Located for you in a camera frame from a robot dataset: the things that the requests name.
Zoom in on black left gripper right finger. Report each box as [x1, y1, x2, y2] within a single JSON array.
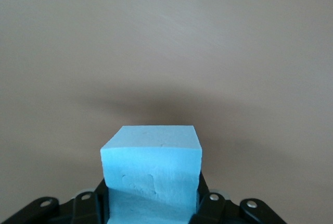
[[191, 173, 287, 224]]

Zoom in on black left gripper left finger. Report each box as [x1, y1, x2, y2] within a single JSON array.
[[0, 179, 112, 224]]

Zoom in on light blue foam block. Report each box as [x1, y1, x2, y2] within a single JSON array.
[[100, 125, 203, 224]]

